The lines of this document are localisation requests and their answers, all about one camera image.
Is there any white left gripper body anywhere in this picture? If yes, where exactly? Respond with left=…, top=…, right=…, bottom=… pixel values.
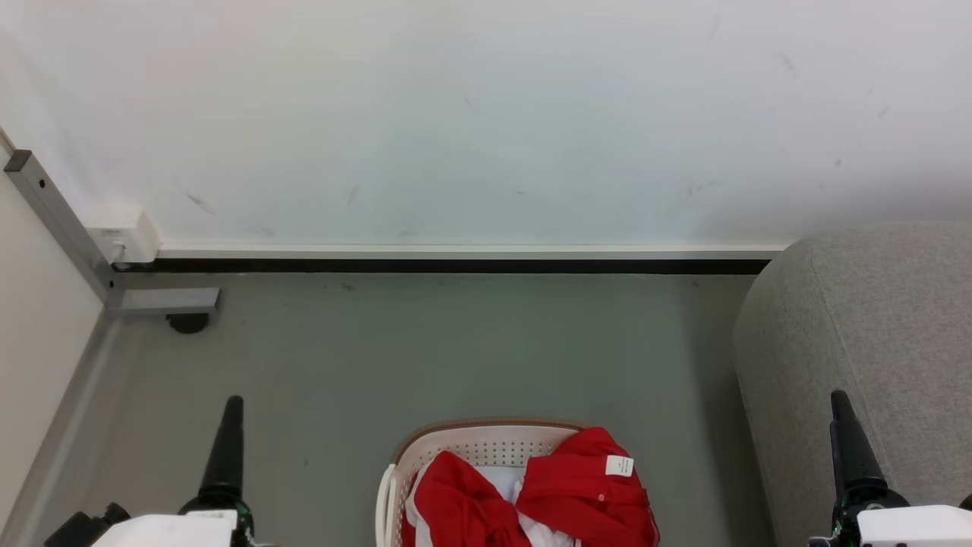
left=90, top=490, right=257, bottom=547

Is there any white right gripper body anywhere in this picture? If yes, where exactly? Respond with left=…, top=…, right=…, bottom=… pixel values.
left=831, top=486, right=972, bottom=547

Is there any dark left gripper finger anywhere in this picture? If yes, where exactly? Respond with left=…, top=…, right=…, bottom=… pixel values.
left=222, top=396, right=246, bottom=499
left=199, top=395, right=236, bottom=500

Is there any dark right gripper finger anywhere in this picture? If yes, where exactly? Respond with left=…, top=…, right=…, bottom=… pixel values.
left=829, top=390, right=863, bottom=502
left=838, top=390, right=888, bottom=495

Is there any plain red garment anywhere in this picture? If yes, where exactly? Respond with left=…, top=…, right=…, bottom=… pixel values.
left=401, top=451, right=533, bottom=547

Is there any red garment with white label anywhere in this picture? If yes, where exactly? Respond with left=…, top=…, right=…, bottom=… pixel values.
left=515, top=426, right=661, bottom=547

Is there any white perforated laundry basket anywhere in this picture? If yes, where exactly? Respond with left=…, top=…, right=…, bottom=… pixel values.
left=375, top=417, right=661, bottom=547

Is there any grey fabric sofa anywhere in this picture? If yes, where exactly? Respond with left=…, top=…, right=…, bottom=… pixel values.
left=733, top=222, right=972, bottom=547

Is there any black baseboard strip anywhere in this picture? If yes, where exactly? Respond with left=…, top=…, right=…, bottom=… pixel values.
left=114, top=259, right=772, bottom=276

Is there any white cable junction box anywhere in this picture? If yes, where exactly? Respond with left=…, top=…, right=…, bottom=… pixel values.
left=86, top=209, right=162, bottom=265

